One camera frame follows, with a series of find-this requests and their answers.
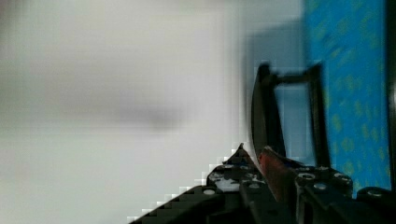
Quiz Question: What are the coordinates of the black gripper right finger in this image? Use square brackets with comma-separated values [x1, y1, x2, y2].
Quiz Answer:
[258, 147, 395, 224]

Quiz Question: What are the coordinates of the black toaster oven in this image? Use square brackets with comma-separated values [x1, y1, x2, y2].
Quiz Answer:
[249, 0, 394, 189]

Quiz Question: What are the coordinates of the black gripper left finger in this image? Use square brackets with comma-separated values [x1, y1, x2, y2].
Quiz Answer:
[129, 146, 280, 224]

